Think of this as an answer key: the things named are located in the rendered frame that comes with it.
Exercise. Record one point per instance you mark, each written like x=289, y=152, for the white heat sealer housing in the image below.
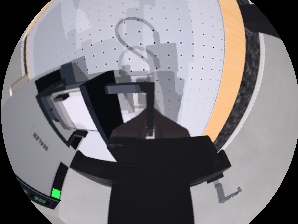
x=39, y=154

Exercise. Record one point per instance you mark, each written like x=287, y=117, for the white rectangular sheet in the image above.
x=74, y=114

